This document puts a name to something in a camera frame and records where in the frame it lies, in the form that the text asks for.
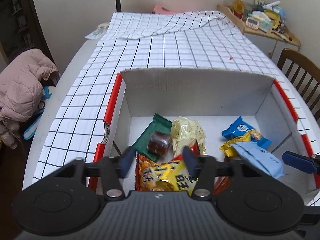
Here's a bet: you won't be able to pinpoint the brown cake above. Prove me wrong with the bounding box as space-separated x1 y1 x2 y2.
147 131 171 156

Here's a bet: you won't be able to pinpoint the dark wooden bookshelf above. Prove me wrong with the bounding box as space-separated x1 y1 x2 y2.
1 0 52 64

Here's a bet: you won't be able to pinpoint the light blue snack packet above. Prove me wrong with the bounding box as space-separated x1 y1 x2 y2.
233 142 284 179

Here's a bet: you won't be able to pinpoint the orange yellow snack bag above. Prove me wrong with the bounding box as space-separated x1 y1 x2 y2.
135 154 197 195

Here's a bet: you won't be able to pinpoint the red orange snack packet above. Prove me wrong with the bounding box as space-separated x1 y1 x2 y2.
214 177 230 195

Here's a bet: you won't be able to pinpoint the orange juice bottle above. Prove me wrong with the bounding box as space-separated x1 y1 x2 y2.
233 0 245 20

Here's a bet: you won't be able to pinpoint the blue white bag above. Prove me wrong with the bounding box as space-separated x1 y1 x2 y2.
21 86 55 140

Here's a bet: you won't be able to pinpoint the green snack wrapper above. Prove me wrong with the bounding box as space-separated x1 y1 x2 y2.
133 113 172 162

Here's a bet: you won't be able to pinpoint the white black grid tablecloth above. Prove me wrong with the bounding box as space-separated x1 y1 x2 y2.
23 11 311 187

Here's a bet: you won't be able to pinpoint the brown wooden chair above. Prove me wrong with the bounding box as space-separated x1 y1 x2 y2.
277 48 319 123

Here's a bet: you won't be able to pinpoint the pink puffer jacket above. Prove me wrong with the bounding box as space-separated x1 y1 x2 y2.
1 49 60 149

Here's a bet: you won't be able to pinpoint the wooden top side cabinet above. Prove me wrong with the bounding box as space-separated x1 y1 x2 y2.
216 3 302 55

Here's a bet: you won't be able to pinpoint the tissue box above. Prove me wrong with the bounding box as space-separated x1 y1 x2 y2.
252 11 273 33

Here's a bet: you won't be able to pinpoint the papers on table edge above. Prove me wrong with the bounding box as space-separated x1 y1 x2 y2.
85 22 110 40

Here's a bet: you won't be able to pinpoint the yellow gold snack packet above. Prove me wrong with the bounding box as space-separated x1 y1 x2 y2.
219 131 251 158

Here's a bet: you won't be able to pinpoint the white digital timer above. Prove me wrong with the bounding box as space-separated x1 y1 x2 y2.
246 17 259 30

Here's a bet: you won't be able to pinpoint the pink object behind table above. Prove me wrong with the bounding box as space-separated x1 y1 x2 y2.
152 4 176 15

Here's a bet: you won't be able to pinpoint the pale yellow snack bag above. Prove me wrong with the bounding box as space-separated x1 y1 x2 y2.
170 116 206 157

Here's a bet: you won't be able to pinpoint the red white cardboard box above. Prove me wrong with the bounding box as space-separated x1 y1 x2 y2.
88 67 320 207

